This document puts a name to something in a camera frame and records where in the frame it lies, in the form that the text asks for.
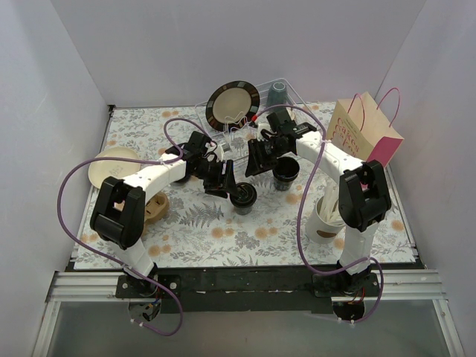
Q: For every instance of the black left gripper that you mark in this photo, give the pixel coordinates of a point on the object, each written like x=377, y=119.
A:
x=224, y=176

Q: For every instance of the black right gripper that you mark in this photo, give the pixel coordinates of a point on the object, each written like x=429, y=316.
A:
x=255, y=158

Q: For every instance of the black cup lid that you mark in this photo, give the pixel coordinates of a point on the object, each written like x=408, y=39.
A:
x=245, y=197

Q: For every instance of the dark translucent takeout cup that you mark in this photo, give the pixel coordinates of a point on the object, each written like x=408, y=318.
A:
x=242, y=209

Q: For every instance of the black plastic lid stack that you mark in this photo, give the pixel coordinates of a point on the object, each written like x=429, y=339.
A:
x=183, y=180

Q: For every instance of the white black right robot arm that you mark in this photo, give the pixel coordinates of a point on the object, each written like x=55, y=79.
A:
x=363, y=195

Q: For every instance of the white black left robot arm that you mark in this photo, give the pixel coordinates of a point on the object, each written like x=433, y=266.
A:
x=119, y=212

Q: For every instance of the floral tablecloth mat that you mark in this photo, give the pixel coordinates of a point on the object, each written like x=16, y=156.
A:
x=203, y=230

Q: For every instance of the dark rimmed plate in rack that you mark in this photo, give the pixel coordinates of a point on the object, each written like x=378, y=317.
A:
x=232, y=106

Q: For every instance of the grey green mug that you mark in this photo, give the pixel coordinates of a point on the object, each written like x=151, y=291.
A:
x=277, y=94

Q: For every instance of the brown cardboard cup carrier stack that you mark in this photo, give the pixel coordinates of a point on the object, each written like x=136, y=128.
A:
x=156, y=208

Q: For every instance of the white cup with stirrers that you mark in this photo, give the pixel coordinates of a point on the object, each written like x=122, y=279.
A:
x=325, y=222

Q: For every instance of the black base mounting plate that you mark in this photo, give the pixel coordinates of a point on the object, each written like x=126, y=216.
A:
x=243, y=289

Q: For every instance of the cream plate on table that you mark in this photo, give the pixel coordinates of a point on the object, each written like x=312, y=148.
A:
x=100, y=170

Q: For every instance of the white wire dish rack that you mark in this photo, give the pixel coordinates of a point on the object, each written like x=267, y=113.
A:
x=235, y=142

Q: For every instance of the paper bag pink handles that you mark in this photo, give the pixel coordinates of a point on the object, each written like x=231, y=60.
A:
x=361, y=129

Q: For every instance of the aluminium frame rail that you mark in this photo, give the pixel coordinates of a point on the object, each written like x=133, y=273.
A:
x=247, y=312

